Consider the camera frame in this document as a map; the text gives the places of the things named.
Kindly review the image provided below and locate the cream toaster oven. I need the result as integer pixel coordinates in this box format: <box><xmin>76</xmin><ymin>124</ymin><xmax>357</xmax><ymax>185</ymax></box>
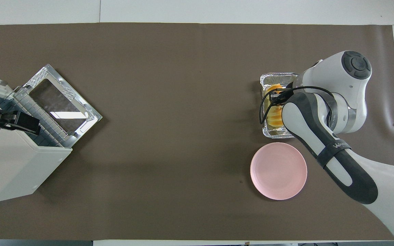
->
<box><xmin>0</xmin><ymin>80</ymin><xmax>73</xmax><ymax>204</ymax></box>

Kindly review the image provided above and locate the wire oven rack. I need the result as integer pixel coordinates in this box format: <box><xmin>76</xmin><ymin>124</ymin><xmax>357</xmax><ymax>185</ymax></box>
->
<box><xmin>12</xmin><ymin>87</ymin><xmax>78</xmax><ymax>147</ymax></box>

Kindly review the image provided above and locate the pink round plate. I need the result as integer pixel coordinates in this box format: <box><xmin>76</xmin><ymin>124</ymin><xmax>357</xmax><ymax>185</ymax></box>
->
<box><xmin>250</xmin><ymin>142</ymin><xmax>308</xmax><ymax>201</ymax></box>

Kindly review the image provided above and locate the aluminium foil baking tray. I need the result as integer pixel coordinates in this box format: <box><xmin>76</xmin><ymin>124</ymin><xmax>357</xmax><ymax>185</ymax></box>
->
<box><xmin>260</xmin><ymin>72</ymin><xmax>300</xmax><ymax>139</ymax></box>

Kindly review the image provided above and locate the glass oven door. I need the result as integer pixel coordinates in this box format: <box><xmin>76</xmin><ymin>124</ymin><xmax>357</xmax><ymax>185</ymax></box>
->
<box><xmin>23</xmin><ymin>64</ymin><xmax>103</xmax><ymax>148</ymax></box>

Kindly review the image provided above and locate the yellow braided bread loaf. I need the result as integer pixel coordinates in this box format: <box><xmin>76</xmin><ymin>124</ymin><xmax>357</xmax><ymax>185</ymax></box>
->
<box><xmin>265</xmin><ymin>84</ymin><xmax>285</xmax><ymax>126</ymax></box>

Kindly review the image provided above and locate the brown table mat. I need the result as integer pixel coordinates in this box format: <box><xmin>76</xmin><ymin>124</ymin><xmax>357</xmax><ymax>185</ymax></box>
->
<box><xmin>0</xmin><ymin>23</ymin><xmax>394</xmax><ymax>241</ymax></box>

